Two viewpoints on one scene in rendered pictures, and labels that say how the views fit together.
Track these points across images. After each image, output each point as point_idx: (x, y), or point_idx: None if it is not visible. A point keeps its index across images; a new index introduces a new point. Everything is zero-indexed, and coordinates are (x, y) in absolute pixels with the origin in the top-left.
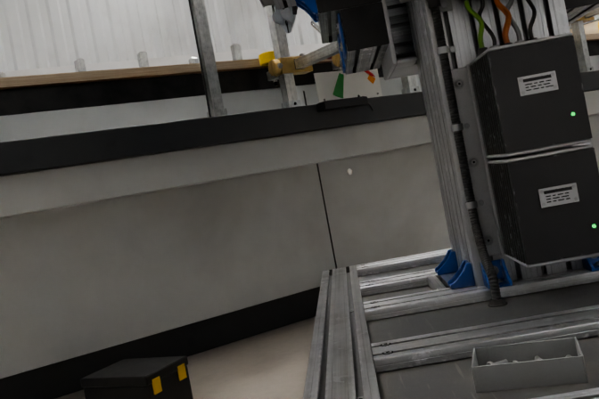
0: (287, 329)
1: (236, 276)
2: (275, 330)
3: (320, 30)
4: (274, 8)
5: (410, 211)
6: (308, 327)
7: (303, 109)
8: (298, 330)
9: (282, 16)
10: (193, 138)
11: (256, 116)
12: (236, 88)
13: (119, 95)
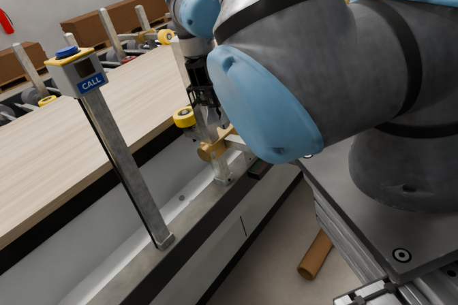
0: (225, 299)
1: (185, 292)
2: (215, 299)
3: (362, 282)
4: (207, 107)
5: None
6: (240, 295)
7: (238, 183)
8: (235, 303)
9: (221, 124)
10: (150, 293)
11: (202, 222)
12: (155, 152)
13: (33, 239)
